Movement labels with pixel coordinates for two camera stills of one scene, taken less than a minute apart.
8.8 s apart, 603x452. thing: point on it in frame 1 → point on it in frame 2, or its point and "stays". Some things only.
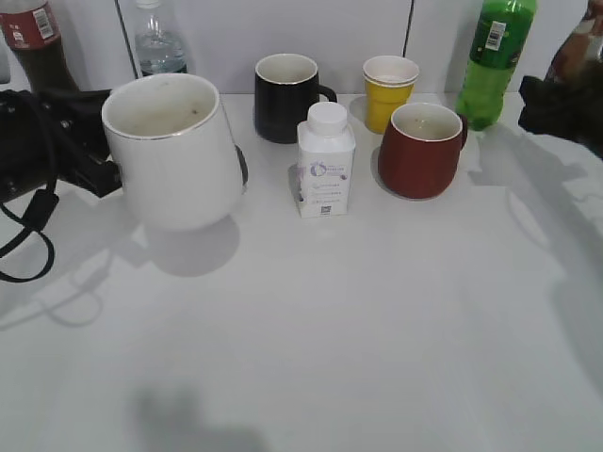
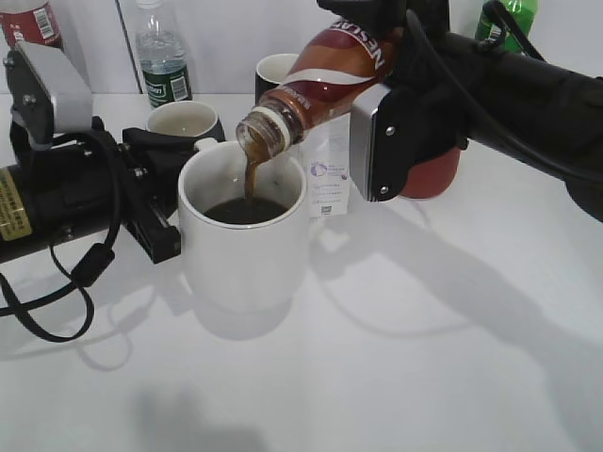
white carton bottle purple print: (326, 146) stays
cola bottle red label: (34, 34) stays
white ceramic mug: (177, 158) → (243, 218)
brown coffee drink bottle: (581, 48) → (343, 56)
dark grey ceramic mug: (243, 160) → (187, 119)
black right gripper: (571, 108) → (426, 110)
